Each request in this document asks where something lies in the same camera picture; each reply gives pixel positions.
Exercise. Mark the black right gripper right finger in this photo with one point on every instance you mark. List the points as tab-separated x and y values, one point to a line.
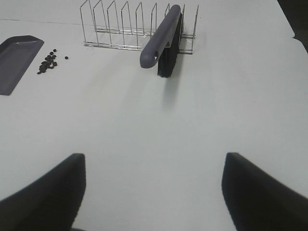
258	202

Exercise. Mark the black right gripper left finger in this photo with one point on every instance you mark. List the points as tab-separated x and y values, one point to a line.
51	203

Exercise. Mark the pile of coffee beans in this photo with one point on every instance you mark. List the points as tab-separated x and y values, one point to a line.
48	63

